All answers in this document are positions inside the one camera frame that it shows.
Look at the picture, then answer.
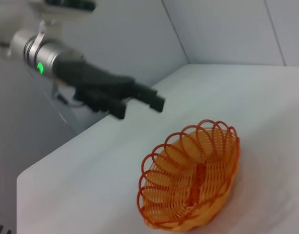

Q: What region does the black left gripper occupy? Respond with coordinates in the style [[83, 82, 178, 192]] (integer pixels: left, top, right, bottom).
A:
[[53, 52, 166, 120]]

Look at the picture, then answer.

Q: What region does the orange wire basket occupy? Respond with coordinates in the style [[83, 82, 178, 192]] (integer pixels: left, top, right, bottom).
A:
[[136, 119, 241, 232]]

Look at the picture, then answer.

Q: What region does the dark robot chest housing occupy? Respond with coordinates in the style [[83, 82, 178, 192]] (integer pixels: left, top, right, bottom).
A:
[[43, 0, 96, 12]]

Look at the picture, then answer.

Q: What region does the thin left wrist cable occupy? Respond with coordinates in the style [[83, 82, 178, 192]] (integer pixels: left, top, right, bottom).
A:
[[50, 79, 84, 108]]

